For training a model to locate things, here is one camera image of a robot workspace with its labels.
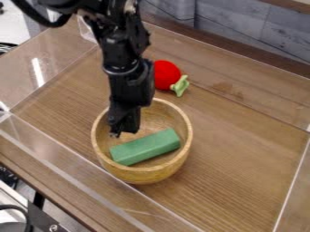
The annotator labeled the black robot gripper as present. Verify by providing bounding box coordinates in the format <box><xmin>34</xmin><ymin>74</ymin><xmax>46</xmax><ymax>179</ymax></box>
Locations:
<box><xmin>103</xmin><ymin>59</ymin><xmax>155</xmax><ymax>138</ymax></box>

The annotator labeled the green rectangular block stick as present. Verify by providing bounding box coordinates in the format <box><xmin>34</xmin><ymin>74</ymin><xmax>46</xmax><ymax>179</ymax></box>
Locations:
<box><xmin>109</xmin><ymin>128</ymin><xmax>180</xmax><ymax>166</ymax></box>

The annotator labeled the brown wooden bowl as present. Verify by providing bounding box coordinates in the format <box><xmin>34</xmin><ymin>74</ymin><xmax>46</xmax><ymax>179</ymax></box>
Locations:
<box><xmin>91</xmin><ymin>98</ymin><xmax>193</xmax><ymax>185</ymax></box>

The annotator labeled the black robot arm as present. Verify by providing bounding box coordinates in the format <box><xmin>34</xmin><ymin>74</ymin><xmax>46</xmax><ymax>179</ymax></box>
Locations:
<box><xmin>38</xmin><ymin>0</ymin><xmax>155</xmax><ymax>138</ymax></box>

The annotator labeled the red plush strawberry toy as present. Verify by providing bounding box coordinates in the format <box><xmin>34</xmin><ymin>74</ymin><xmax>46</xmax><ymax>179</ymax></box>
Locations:
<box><xmin>153</xmin><ymin>60</ymin><xmax>189</xmax><ymax>97</ymax></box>

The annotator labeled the black metal table leg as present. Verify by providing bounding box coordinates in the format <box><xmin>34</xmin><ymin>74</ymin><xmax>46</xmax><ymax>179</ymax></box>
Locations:
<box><xmin>32</xmin><ymin>192</ymin><xmax>45</xmax><ymax>209</ymax></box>

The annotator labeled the clear acrylic enclosure wall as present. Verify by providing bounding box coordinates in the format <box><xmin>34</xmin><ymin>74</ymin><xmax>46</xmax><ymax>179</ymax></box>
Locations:
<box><xmin>0</xmin><ymin>18</ymin><xmax>310</xmax><ymax>232</ymax></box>

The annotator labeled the clear acrylic corner bracket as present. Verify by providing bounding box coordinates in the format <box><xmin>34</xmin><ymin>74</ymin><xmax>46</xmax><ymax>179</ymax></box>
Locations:
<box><xmin>77</xmin><ymin>15</ymin><xmax>97</xmax><ymax>44</ymax></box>

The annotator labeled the black cable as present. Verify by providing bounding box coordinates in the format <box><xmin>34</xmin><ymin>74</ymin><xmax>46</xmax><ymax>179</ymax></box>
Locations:
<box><xmin>9</xmin><ymin>0</ymin><xmax>83</xmax><ymax>29</ymax></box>

